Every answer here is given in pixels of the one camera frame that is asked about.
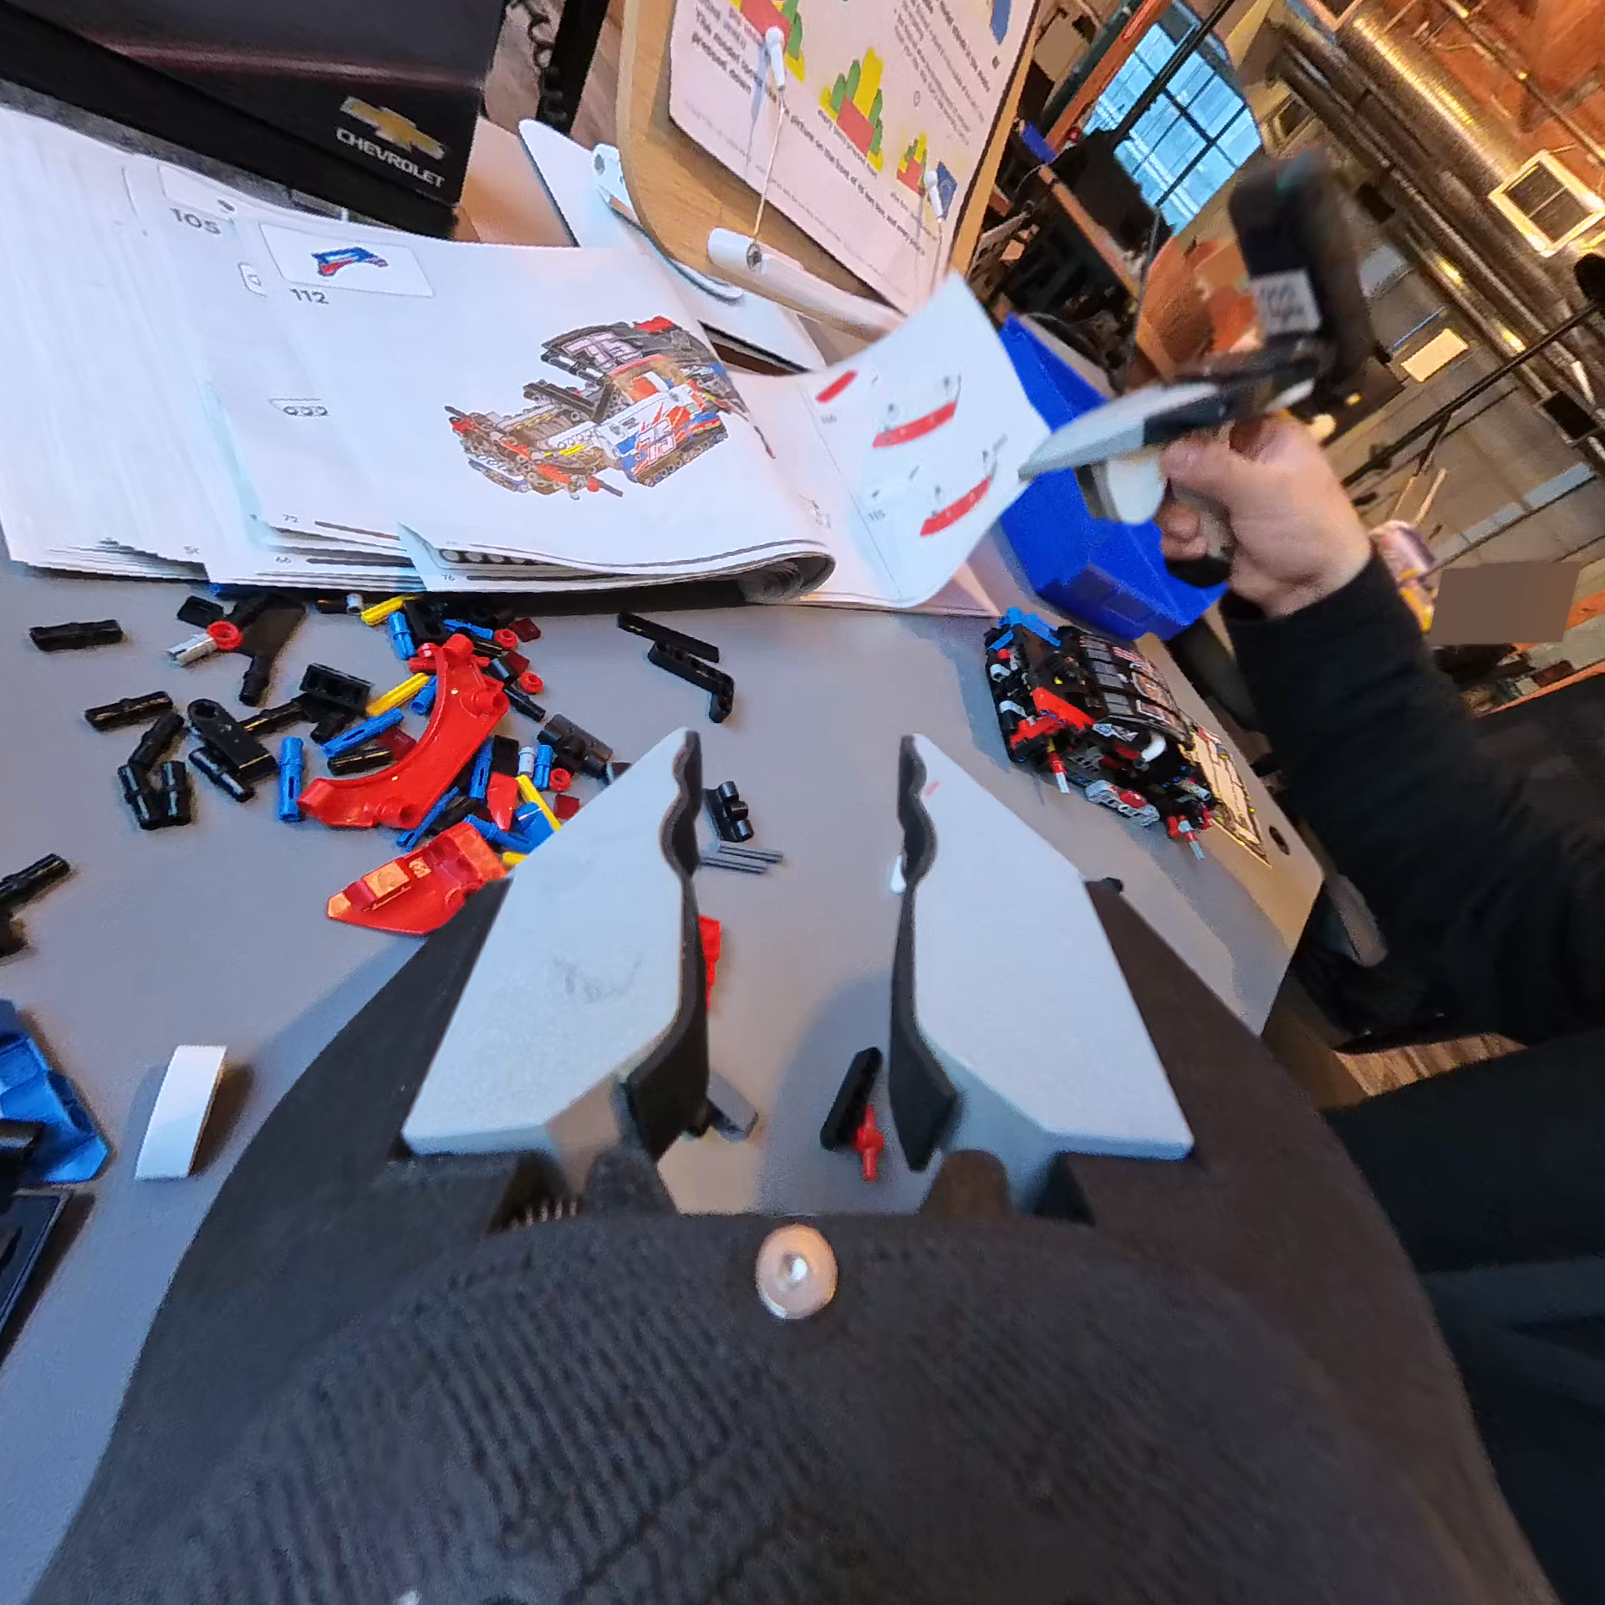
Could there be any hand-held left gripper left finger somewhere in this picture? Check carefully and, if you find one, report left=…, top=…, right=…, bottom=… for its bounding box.
left=397, top=728, right=713, bottom=1166

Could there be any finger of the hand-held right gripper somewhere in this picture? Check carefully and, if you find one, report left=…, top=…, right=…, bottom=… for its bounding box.
left=1078, top=438, right=1180, bottom=529
left=1018, top=380, right=1240, bottom=483

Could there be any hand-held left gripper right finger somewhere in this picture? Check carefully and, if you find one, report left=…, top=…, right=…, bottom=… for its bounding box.
left=887, top=733, right=1195, bottom=1177

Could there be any black five-hole beam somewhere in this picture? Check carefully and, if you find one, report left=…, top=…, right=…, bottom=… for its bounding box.
left=817, top=1047, right=885, bottom=1154

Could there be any pile of small toy bricks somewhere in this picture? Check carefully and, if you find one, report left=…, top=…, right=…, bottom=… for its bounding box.
left=26, top=589, right=628, bottom=880

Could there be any instruction booklet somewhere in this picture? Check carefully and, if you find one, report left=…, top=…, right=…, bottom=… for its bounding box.
left=0, top=106, right=1054, bottom=617

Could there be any person's right forearm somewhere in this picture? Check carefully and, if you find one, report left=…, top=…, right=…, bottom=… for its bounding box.
left=1221, top=552, right=1605, bottom=1049

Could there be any grey desk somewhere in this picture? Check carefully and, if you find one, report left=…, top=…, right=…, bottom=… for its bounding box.
left=0, top=539, right=1323, bottom=1605

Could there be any person's right hand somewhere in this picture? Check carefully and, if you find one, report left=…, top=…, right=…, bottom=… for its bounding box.
left=1155, top=412, right=1370, bottom=619

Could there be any blue object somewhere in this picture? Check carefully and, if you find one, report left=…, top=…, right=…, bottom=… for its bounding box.
left=996, top=313, right=1228, bottom=644

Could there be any red angular panel piece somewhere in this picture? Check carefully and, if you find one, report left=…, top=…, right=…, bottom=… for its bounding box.
left=325, top=821, right=509, bottom=938

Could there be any large paned window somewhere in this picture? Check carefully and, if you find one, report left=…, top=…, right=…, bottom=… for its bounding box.
left=1083, top=19, right=1265, bottom=234

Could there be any partly built toy car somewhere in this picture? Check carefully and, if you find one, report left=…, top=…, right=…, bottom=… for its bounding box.
left=981, top=607, right=1270, bottom=868

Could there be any ceiling air vent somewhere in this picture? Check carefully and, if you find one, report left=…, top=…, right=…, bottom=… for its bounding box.
left=1487, top=151, right=1605, bottom=259

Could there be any red curved arch piece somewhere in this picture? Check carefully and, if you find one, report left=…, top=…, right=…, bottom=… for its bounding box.
left=297, top=632, right=513, bottom=833

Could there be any black L-shaped beam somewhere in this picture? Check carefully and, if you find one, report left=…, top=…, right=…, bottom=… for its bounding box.
left=616, top=611, right=737, bottom=726

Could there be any white curved brick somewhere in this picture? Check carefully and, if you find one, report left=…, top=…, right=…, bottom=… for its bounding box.
left=133, top=1044, right=230, bottom=1184

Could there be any printed instruction sheet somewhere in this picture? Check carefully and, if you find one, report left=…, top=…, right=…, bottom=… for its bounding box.
left=666, top=0, right=1039, bottom=316

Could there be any wooden document stand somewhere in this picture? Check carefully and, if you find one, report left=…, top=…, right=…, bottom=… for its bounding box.
left=613, top=0, right=1043, bottom=341

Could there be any blue angled brick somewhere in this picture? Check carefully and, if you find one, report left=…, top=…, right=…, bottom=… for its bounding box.
left=0, top=998, right=111, bottom=1187

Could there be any black double pin connector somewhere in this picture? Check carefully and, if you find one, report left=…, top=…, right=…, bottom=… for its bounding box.
left=0, top=853, right=73, bottom=962

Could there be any black printed panel piece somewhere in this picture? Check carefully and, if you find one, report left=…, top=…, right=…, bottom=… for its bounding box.
left=0, top=1184, right=75, bottom=1349

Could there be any silver stand base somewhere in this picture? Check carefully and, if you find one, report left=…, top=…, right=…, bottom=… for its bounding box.
left=516, top=116, right=829, bottom=376

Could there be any printed toy car box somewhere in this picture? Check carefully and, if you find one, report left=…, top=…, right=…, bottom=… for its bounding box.
left=0, top=0, right=509, bottom=241

